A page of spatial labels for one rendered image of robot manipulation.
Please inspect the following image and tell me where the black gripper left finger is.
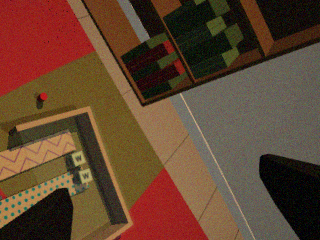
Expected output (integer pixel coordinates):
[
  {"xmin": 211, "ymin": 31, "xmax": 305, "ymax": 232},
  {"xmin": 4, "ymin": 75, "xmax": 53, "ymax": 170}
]
[{"xmin": 0, "ymin": 188, "xmax": 73, "ymax": 240}]

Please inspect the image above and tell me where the tan open-top wooden box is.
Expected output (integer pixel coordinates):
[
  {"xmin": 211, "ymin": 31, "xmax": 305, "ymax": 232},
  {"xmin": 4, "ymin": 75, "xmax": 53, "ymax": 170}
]
[{"xmin": 9, "ymin": 105, "xmax": 137, "ymax": 240}]

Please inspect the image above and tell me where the tan strip with green polka dots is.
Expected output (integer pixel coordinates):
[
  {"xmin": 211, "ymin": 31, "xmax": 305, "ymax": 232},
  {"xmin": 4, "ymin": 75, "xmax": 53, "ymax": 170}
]
[{"xmin": 0, "ymin": 185, "xmax": 43, "ymax": 229}]

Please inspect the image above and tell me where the tan zigzag-patterned strip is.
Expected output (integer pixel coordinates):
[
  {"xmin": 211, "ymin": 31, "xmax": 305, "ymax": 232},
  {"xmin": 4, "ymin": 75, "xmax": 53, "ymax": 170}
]
[{"xmin": 0, "ymin": 145, "xmax": 29, "ymax": 180}]

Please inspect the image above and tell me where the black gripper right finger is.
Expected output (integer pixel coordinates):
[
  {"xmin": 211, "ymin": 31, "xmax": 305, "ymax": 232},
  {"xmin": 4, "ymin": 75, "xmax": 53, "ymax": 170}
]
[{"xmin": 260, "ymin": 153, "xmax": 320, "ymax": 240}]

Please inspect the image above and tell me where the small red cylinder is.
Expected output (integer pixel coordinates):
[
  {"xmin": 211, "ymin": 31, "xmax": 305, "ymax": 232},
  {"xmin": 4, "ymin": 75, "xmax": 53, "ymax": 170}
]
[{"xmin": 37, "ymin": 93, "xmax": 47, "ymax": 103}]

